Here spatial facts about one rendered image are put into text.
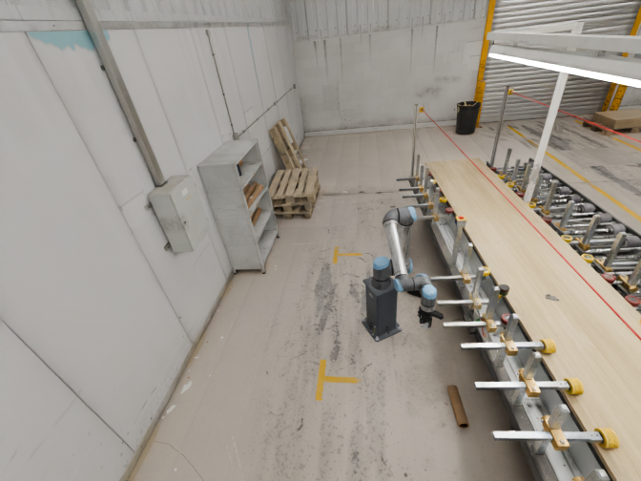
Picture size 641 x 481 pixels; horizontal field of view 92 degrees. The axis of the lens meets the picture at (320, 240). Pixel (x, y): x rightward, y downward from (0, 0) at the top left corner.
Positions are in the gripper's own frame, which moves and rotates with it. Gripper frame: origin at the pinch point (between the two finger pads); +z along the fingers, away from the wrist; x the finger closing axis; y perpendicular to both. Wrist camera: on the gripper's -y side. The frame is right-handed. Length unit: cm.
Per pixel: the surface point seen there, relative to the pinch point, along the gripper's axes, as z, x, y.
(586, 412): -8, 63, -62
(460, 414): 75, 23, -25
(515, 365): 20, 18, -55
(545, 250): -7, -69, -112
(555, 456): 20, 72, -51
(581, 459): 14, 76, -59
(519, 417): 12, 56, -38
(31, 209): -115, 1, 225
